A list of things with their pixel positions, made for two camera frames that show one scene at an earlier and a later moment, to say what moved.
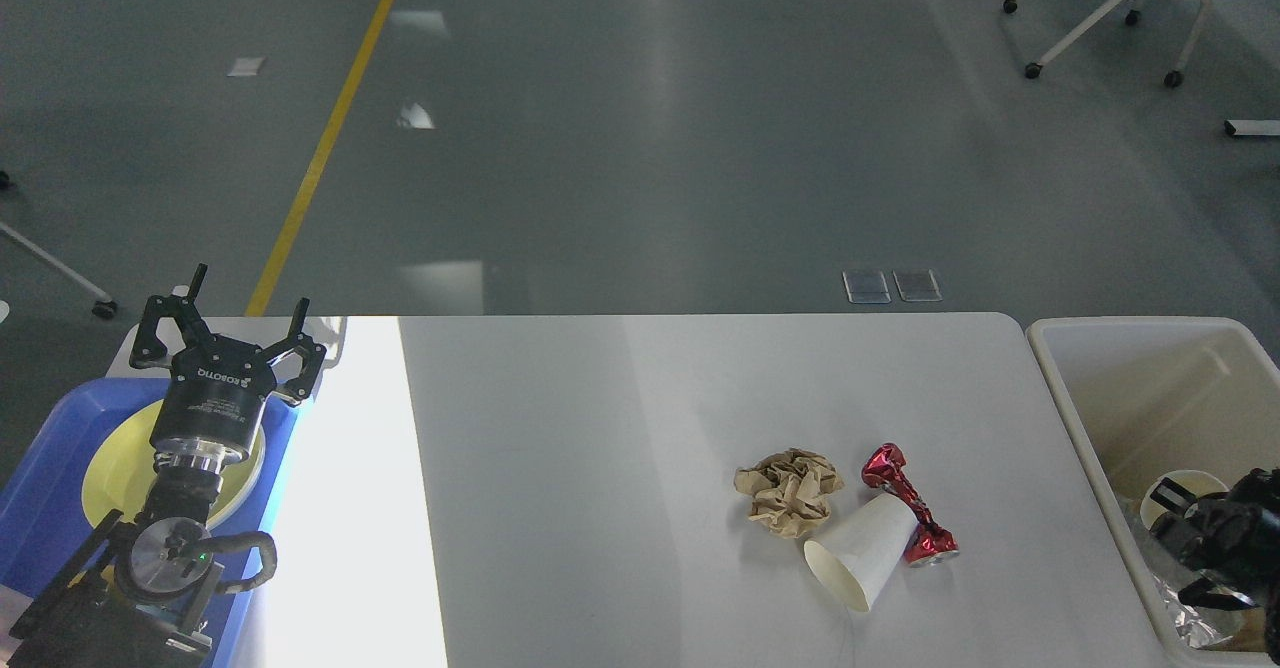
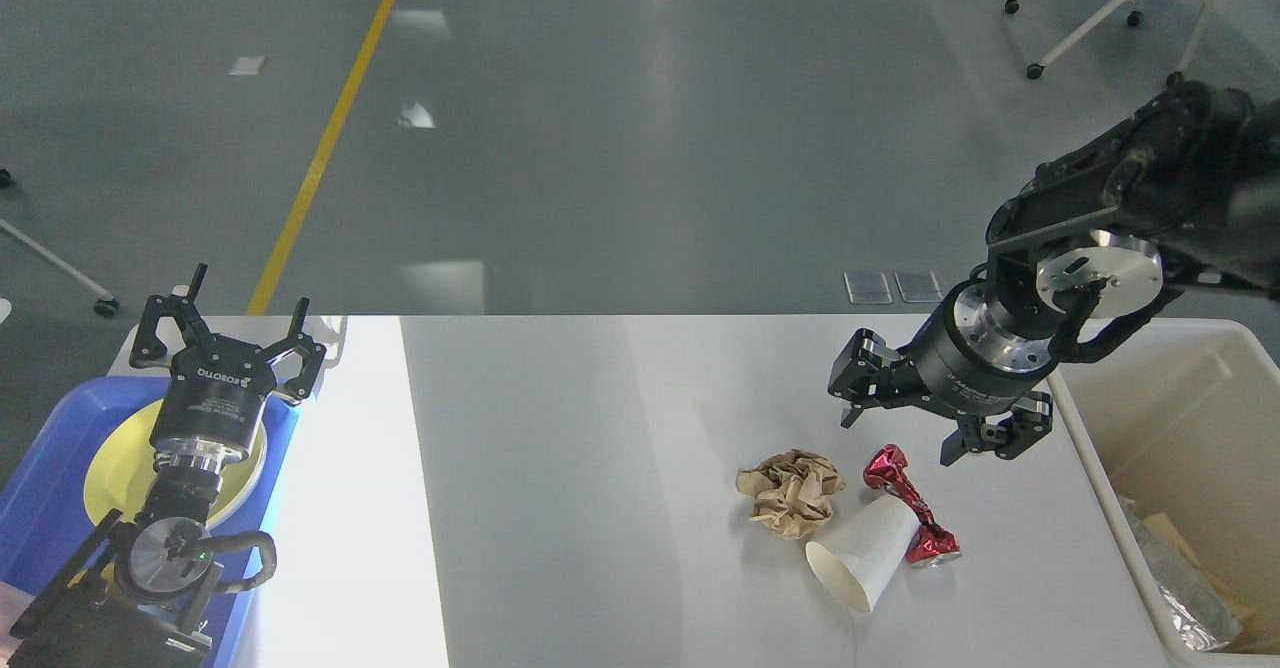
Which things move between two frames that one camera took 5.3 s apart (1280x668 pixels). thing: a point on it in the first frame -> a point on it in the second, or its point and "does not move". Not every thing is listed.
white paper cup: [861, 555] does not move
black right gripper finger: [1211, 594] -> [1030, 421]
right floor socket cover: [918, 285] does not move
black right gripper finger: [1173, 495] -> [869, 375]
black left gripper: [218, 388] does not move
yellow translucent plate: [121, 473] does not move
